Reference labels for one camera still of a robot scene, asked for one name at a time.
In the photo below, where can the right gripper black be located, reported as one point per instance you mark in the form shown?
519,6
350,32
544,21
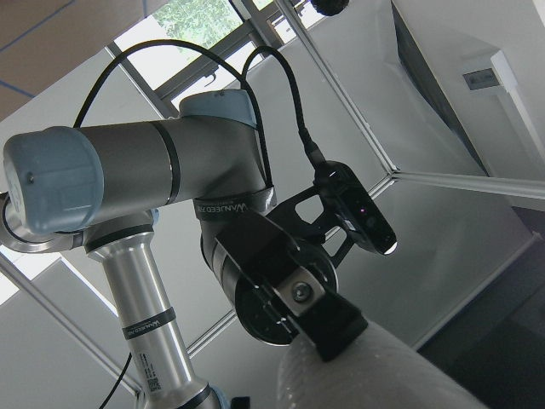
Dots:
250,255

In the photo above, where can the grey plastic cup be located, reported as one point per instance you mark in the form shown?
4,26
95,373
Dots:
377,370

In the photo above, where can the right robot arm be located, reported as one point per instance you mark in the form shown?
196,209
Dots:
98,187

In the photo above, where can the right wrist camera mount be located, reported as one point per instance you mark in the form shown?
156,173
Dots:
346,204

